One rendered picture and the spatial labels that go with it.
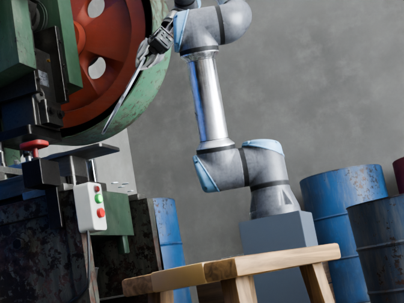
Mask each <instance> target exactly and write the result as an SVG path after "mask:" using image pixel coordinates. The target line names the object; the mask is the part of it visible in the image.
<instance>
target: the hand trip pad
mask: <svg viewBox="0 0 404 303"><path fill-rule="evenodd" d="M48 146H49V143H48V141H45V140H42V139H36V140H33V141H28V142H25V143H22V144H20V149H21V150H24V151H29V152H31V151H32V156H33V157H34V158H36V157H38V150H39V149H42V148H46V147H48Z"/></svg>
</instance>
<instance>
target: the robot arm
mask: <svg viewBox="0 0 404 303"><path fill-rule="evenodd" d="M216 2H217V4H218V5H215V6H210V7H203V8H200V7H201V1H200V0H174V7H173V9H172V10H171V11H170V12H169V13H168V14H167V16H166V17H165V18H164V21H163V22H162V23H161V26H160V27H159V28H158V29H157V30H156V31H155V32H154V33H153V34H152V35H150V36H149V38H145V39H144V40H143V41H142V42H141V43H140V44H139V46H138V50H137V55H136V60H135V67H136V68H137V67H138V66H139V65H140V64H141V60H142V58H143V57H144V56H146V55H147V56H148V61H146V62H145V63H144V65H143V66H142V67H141V69H140V71H143V70H147V69H149V68H151V67H153V66H155V65H157V64H159V63H160V62H161V61H162V60H163V58H164V56H165V54H164V53H165V52H167V51H168V50H169V49H170V48H171V46H172V45H173V44H174V51H175V52H177V53H179V52H180V58H181V59H182V60H183V61H185V62H186V63H187V68H188V75H189V81H190V86H191V93H192V99H193V103H194V110H195V117H196V121H197V128H198V134H199V139H200V144H199V145H198V147H197V148H196V152H197V155H195V156H193V157H192V158H193V161H194V165H195V169H196V172H197V176H198V179H199V181H200V185H201V188H202V190H203V191H204V192H207V193H210V192H220V191H225V190H229V189H236V188H243V187H247V186H249V187H250V191H251V204H250V210H249V218H250V220H253V219H259V218H264V217H268V216H273V215H279V214H282V213H288V212H293V211H297V210H301V208H300V205H299V203H298V201H297V199H296V198H295V196H294V194H293V192H292V190H291V188H290V185H289V179H288V175H287V170H286V164H285V160H284V154H283V150H282V147H281V144H280V143H279V142H278V141H275V140H272V139H254V140H251V141H245V142H243V143H242V146H241V147H242V148H235V143H234V142H233V141H232V140H230V139H229V137H228V132H227V125H226V121H225V114H224V107H223V103H222V96H221V90H220V86H219V79H218V72H217V68H216V61H215V57H216V56H217V54H218V53H219V47H218V46H219V45H224V44H229V43H232V42H234V41H236V40H238V39H240V38H241V37H242V36H243V35H244V34H245V33H246V31H247V30H248V28H249V26H250V24H251V20H252V12H251V8H250V7H249V5H248V3H247V2H246V1H245V0H216ZM160 28H162V29H160Z"/></svg>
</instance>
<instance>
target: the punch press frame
mask: <svg viewBox="0 0 404 303"><path fill-rule="evenodd" d="M37 9H38V11H39V13H40V21H39V25H38V27H37V28H36V30H35V31H34V32H37V31H40V30H43V29H46V28H49V27H52V26H57V27H59V31H60V39H61V40H62V44H61V47H62V52H63V60H64V64H65V65H66V67H65V73H66V81H67V88H68V89H69V95H71V94H73V93H75V92H77V91H79V90H81V89H83V84H82V76H81V68H80V63H79V56H78V48H77V43H76V36H75V28H74V23H73V15H72V8H71V3H70V0H40V2H39V3H38V4H37ZM36 69H37V66H36V61H35V53H34V44H33V39H32V31H31V22H30V17H29V9H28V0H0V89H1V88H2V87H4V86H6V85H8V84H10V83H12V82H14V81H16V80H18V79H20V78H22V77H23V76H25V75H27V74H29V73H31V72H33V71H35V70H36ZM4 156H5V163H7V166H10V165H14V160H18V161H19V162H20V163H21V160H20V151H19V150H13V149H9V148H4ZM102 198H103V205H104V210H105V218H106V226H107V228H106V230H104V231H98V232H95V233H90V238H91V244H95V243H100V242H106V241H109V240H114V239H116V241H117V249H118V254H128V253H130V251H129V243H128V239H127V237H129V236H134V232H133V224H132V217H131V212H130V205H129V197H128V194H124V193H119V192H110V191H102ZM20 201H24V200H23V197H21V198H16V199H13V200H8V201H4V202H1V203H0V206H4V205H8V204H13V203H17V202H20Z"/></svg>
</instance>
